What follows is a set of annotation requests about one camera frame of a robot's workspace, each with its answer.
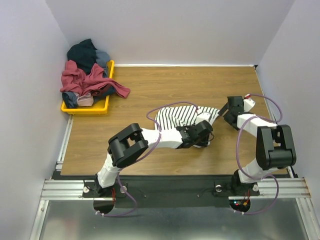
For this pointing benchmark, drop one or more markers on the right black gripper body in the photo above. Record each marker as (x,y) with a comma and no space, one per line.
(227,114)

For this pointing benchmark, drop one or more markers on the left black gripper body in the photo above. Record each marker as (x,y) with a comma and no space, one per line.
(203,142)

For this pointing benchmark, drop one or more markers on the black white striped tank top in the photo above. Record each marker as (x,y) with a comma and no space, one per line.
(172,117)

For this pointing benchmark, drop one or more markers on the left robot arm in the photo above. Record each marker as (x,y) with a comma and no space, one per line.
(127,147)

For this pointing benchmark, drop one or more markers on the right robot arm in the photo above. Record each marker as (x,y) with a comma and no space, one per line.
(275,148)

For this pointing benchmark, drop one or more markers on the pink tank top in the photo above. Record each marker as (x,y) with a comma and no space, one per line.
(86,100)

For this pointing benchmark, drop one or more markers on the grey blue tank top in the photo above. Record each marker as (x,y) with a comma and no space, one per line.
(102,59)

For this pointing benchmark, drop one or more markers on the maroon tank top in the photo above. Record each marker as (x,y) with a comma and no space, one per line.
(75,80)

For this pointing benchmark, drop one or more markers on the dark navy tank top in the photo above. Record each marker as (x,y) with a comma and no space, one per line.
(84,55)

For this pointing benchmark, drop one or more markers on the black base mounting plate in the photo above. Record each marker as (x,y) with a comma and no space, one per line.
(160,191)

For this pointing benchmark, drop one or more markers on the yellow plastic bin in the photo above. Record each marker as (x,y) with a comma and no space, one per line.
(98,108)

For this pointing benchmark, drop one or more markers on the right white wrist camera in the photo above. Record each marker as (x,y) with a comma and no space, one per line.
(248,103)

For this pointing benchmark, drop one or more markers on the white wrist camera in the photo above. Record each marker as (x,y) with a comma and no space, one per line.
(204,116)
(248,103)

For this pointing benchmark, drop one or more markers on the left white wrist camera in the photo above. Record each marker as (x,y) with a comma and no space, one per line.
(204,116)

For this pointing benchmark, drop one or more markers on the aluminium frame rail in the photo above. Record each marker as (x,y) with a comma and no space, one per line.
(250,206)

